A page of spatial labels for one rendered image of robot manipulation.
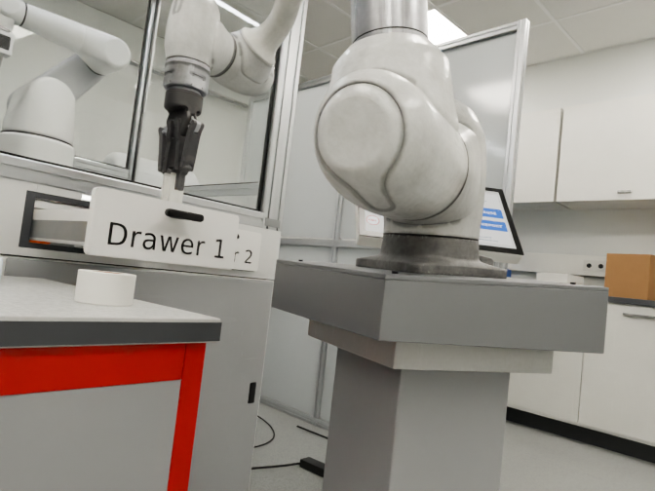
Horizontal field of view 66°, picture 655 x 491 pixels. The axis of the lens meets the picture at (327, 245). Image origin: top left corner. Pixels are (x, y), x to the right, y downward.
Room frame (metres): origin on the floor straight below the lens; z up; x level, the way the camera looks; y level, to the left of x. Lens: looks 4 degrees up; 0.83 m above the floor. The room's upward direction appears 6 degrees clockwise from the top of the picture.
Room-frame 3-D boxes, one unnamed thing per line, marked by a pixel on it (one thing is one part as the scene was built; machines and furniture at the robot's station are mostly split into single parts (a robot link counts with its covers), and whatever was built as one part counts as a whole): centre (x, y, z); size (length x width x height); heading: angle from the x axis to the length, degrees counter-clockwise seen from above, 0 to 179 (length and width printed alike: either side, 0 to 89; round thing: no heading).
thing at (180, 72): (1.02, 0.32, 1.19); 0.09 x 0.09 x 0.06
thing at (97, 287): (0.66, 0.28, 0.78); 0.07 x 0.07 x 0.04
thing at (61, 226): (1.05, 0.44, 0.86); 0.40 x 0.26 x 0.06; 49
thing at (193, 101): (1.02, 0.32, 1.12); 0.08 x 0.07 x 0.09; 49
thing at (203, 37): (1.03, 0.32, 1.30); 0.13 x 0.11 x 0.16; 150
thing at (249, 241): (1.34, 0.29, 0.87); 0.29 x 0.02 x 0.11; 139
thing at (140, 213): (0.91, 0.28, 0.87); 0.29 x 0.02 x 0.11; 139
